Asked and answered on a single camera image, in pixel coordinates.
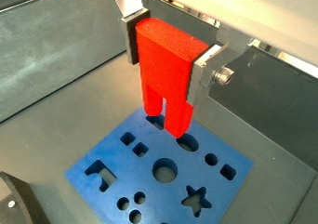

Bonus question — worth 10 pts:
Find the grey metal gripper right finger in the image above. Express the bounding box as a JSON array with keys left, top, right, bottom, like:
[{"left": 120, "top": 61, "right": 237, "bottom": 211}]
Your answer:
[{"left": 185, "top": 24, "right": 253, "bottom": 106}]

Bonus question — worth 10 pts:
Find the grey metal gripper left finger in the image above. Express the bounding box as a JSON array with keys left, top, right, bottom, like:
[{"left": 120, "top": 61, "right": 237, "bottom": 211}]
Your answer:
[{"left": 114, "top": 0, "right": 149, "bottom": 64}]

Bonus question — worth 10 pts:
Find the red two-pronged peg object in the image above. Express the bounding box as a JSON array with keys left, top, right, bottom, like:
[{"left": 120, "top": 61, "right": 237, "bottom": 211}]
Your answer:
[{"left": 135, "top": 18, "right": 208, "bottom": 138}]

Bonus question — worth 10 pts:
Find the blue shape-sorting board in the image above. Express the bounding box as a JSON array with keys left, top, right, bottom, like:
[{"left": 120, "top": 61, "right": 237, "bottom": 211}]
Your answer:
[{"left": 65, "top": 109, "right": 253, "bottom": 224}]

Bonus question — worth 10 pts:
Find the black angled block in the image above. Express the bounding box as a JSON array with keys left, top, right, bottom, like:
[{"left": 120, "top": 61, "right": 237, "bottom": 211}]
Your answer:
[{"left": 0, "top": 171, "right": 50, "bottom": 224}]

